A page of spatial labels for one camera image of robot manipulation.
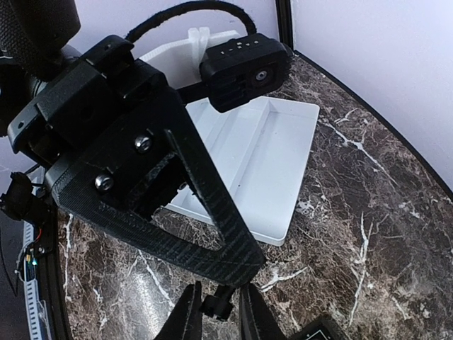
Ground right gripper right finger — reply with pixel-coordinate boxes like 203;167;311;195
239;283;287;340

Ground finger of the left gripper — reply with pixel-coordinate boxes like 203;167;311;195
45;87;265;288

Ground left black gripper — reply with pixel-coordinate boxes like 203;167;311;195
7;35;168;166

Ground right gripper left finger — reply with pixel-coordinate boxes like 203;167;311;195
154;281;202;340

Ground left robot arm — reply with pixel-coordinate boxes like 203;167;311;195
1;1;287;288

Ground black white chess board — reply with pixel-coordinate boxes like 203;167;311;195
289;316;348;340

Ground white plastic tray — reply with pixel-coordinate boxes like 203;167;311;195
140;27;320;246

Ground white cable duct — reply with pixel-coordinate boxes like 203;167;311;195
23;222;50;340

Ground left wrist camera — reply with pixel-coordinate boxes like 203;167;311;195
199;33;292;113

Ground left black frame post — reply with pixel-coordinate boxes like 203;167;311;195
275;0;294;50

